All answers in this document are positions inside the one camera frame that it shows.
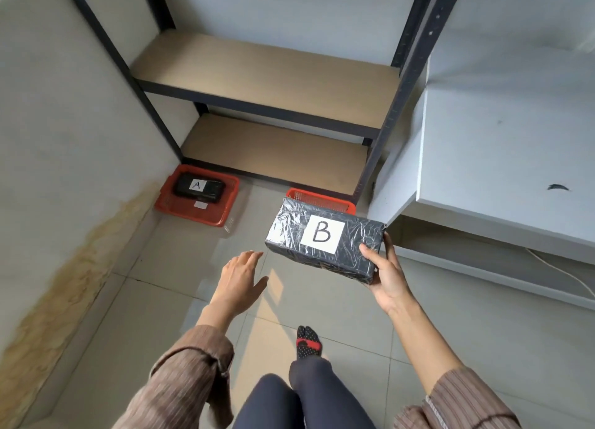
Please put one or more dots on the small white paper tag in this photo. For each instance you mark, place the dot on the small white paper tag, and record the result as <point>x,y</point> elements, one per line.
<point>201,205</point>

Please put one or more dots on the person's left hand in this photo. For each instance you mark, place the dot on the person's left hand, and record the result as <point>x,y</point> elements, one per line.
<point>234,287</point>

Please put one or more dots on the person's left thumb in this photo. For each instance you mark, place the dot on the person's left thumb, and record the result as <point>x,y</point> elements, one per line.
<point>261,287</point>

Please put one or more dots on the person's right hand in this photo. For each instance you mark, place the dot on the person's right hand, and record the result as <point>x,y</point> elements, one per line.
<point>393,284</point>

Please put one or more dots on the black metal shelving rack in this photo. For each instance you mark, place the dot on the black metal shelving rack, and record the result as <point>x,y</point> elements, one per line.
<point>265,73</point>

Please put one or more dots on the person's right forearm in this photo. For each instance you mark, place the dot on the person's right forearm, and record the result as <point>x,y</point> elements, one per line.
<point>432,354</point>

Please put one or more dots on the white desk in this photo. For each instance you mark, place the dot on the white desk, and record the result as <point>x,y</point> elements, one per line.
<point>488,140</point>

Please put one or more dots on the person's leg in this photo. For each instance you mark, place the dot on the person's leg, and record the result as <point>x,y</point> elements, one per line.
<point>325,391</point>
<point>267,405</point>

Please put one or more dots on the person's left leg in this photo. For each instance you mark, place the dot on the person's left leg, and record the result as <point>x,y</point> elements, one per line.
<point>267,405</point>

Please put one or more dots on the large black box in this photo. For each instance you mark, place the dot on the large black box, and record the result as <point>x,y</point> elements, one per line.
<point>288,238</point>

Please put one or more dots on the red plastic basket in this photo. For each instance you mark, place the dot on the red plastic basket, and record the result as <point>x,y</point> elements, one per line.
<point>218,215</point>
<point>325,202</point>

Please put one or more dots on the person's right thumb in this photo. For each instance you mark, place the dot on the person's right thumb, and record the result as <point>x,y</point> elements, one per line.
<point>372,255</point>

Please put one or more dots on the small black wrapped box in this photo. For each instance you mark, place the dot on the small black wrapped box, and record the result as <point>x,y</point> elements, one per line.
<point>211,189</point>

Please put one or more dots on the person's left forearm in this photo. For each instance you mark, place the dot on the person's left forearm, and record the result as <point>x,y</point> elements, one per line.
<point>186,373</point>

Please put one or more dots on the person's right leg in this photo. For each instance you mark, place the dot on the person's right leg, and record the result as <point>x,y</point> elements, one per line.
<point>325,391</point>

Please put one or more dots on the black red dotted sock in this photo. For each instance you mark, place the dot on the black red dotted sock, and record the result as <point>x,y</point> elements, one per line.
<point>308,345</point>

